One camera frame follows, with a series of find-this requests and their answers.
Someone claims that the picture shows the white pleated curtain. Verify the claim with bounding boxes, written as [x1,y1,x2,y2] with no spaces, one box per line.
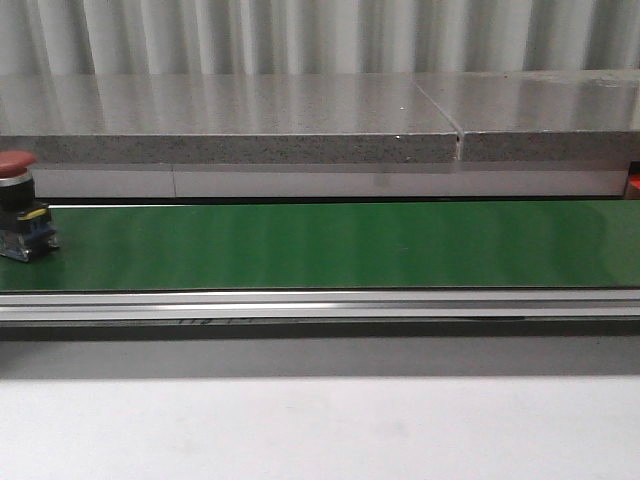
[1,1,639,75]

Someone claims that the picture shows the right grey stone slab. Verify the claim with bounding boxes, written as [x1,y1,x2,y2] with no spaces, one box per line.
[414,70,639,170]

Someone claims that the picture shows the left grey stone slab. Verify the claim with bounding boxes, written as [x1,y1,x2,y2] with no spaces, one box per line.
[1,74,457,165]

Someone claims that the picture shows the green conveyor belt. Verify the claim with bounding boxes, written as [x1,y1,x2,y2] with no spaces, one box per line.
[1,200,639,292]

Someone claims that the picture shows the grey stone slab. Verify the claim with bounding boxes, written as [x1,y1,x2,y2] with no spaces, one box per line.
[1,74,457,165]
[414,70,639,170]

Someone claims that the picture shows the red plastic tray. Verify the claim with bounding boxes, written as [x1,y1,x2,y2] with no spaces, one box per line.
[625,174,640,200]

